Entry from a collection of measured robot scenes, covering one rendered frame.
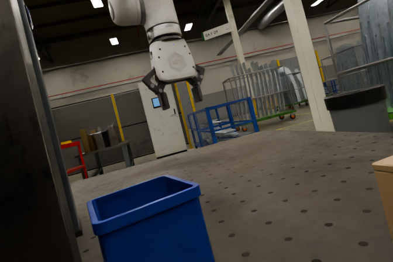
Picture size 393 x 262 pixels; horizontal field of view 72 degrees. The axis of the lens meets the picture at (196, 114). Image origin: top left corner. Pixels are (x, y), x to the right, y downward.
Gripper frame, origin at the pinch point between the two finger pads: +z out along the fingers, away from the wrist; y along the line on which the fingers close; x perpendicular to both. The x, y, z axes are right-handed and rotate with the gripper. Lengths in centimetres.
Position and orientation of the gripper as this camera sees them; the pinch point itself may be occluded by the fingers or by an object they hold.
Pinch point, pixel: (182, 102)
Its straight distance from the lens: 66.6
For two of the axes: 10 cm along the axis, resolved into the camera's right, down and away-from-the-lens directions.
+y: 8.5, -2.2, 4.8
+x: -4.7, 1.4, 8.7
